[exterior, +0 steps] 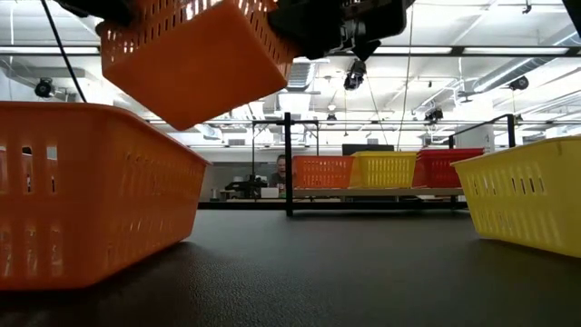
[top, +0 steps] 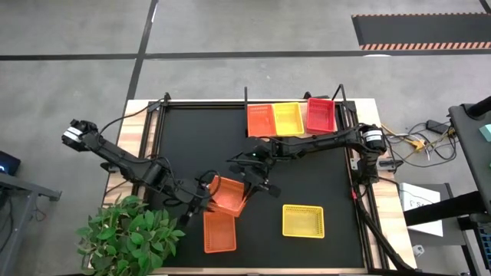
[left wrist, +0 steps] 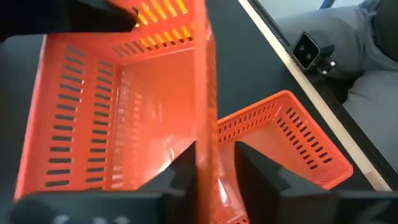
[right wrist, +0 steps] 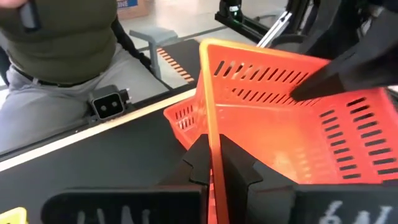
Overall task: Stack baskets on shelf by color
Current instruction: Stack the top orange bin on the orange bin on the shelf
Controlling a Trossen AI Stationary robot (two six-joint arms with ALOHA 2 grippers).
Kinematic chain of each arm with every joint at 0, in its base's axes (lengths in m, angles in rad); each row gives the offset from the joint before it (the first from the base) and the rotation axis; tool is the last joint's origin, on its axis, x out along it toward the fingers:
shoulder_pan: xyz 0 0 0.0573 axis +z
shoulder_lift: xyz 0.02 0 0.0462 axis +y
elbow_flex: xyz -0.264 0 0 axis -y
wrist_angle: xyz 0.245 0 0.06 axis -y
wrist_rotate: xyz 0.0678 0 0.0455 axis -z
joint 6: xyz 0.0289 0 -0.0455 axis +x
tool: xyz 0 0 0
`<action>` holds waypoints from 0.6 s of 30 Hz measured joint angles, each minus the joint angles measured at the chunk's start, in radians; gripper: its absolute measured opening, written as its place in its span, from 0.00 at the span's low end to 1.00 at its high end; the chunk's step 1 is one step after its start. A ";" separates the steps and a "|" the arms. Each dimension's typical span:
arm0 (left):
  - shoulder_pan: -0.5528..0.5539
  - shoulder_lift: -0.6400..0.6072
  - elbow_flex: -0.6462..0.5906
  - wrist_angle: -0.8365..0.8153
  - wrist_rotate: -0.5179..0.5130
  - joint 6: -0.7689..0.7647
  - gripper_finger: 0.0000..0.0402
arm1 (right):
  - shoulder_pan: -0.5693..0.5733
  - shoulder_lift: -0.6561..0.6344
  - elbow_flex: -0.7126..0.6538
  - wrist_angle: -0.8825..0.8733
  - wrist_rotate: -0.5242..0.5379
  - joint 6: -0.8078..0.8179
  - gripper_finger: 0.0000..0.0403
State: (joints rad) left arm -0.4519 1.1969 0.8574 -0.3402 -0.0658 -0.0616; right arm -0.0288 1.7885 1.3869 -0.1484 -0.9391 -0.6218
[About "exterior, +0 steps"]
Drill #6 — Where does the black table mat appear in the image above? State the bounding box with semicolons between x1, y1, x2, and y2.
0;207;581;327

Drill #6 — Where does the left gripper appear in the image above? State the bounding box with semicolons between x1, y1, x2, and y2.
54;0;137;26

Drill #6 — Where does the black ceiling spotlight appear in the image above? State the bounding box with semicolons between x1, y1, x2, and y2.
34;77;55;99
507;74;530;92
343;58;368;92

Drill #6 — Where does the person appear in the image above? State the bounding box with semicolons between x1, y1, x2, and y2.
271;154;288;188

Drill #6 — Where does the yellow plastic basket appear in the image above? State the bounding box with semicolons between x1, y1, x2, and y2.
451;134;581;259
350;156;419;189
350;151;419;160

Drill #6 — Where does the white pillar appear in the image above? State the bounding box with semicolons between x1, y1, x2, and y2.
455;123;497;158

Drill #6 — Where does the orange plastic basket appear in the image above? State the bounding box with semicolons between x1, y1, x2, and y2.
291;155;357;190
94;0;301;132
0;100;212;292

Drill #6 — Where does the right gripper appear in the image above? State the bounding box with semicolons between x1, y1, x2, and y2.
267;0;408;63

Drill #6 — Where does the black monitor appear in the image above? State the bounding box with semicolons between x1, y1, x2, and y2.
340;143;396;157

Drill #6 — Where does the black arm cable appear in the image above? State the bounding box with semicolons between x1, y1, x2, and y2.
39;0;89;104

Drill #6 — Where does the black desk equipment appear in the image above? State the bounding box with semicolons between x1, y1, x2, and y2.
224;174;270;201

